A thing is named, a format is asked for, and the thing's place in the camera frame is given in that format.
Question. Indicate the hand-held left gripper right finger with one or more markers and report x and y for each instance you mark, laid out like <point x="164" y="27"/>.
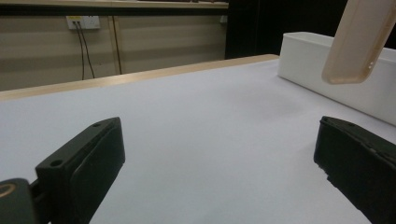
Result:
<point x="358" y="161"/>

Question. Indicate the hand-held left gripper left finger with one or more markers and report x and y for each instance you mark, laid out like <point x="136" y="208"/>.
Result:
<point x="87" y="168"/>

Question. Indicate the white plastic bin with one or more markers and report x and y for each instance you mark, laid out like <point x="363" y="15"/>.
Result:
<point x="305" y="62"/>

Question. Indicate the peach phone case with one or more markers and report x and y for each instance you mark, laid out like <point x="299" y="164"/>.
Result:
<point x="358" y="40"/>

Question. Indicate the white table mat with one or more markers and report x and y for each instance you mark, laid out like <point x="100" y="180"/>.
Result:
<point x="202" y="124"/>

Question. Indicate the black curtain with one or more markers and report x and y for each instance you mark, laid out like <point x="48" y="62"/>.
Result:
<point x="264" y="25"/>

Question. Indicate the white wall socket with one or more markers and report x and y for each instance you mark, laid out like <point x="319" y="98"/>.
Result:
<point x="90" y="22"/>

